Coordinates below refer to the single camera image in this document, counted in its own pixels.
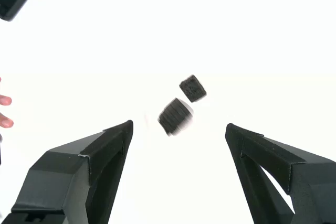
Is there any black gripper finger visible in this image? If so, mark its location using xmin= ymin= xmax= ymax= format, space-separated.
xmin=225 ymin=123 xmax=336 ymax=224
xmin=0 ymin=120 xmax=134 ymax=224

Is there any tall black foam box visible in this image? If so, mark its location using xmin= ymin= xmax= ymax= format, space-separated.
xmin=157 ymin=97 xmax=195 ymax=137

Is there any small black foam box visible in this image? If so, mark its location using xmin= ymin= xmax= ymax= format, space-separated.
xmin=178 ymin=74 xmax=207 ymax=103

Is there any person's hand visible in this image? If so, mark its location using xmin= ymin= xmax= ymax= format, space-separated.
xmin=0 ymin=77 xmax=14 ymax=129

